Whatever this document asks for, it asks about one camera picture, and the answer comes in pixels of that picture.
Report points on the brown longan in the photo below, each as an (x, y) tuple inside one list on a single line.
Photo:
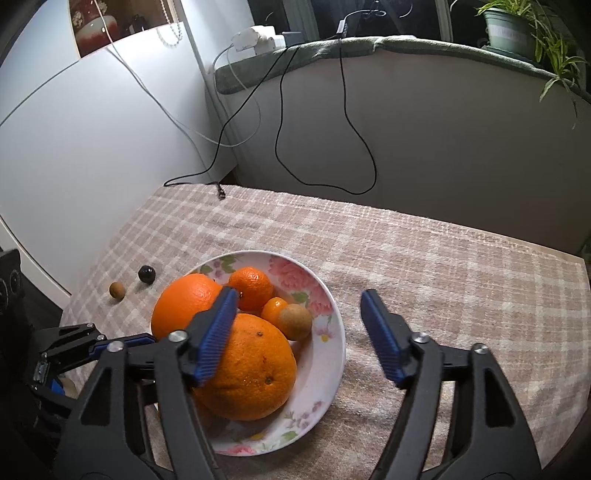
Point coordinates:
[(117, 291), (295, 323)]

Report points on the floral white bowl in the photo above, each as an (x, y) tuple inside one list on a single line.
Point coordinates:
[(323, 369)]

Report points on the smooth round orange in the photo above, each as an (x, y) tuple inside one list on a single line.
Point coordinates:
[(180, 304)]

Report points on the plaid beige blanket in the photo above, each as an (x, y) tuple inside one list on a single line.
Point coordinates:
[(415, 258)]

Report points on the grey-green plant pot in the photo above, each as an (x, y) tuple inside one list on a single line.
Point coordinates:
[(508, 30)]

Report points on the large bumpy orange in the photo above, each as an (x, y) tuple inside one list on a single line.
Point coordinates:
[(258, 369)]

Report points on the green windowsill cloth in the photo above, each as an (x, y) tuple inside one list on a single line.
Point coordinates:
[(415, 46)]

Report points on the small tangerine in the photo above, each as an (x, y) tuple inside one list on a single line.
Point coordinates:
[(251, 286)]

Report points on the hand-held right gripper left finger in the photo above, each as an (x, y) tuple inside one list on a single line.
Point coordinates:
[(217, 341)]

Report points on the dark purple grape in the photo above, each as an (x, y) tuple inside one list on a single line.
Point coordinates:
[(147, 273)]

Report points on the white cabinet panel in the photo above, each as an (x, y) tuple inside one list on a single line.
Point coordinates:
[(92, 138)]

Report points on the tiny orange kumquat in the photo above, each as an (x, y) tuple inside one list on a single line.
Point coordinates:
[(272, 311)]

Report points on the white power strip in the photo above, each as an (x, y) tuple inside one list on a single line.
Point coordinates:
[(254, 38)]

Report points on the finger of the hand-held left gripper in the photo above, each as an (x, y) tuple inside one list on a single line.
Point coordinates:
[(129, 342), (69, 341)]

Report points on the red and white vase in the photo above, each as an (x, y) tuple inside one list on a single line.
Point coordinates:
[(94, 34)]

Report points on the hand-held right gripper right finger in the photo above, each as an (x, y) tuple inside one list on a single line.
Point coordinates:
[(383, 337)]

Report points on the green spider plant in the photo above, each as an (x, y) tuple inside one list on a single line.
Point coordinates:
[(554, 50)]

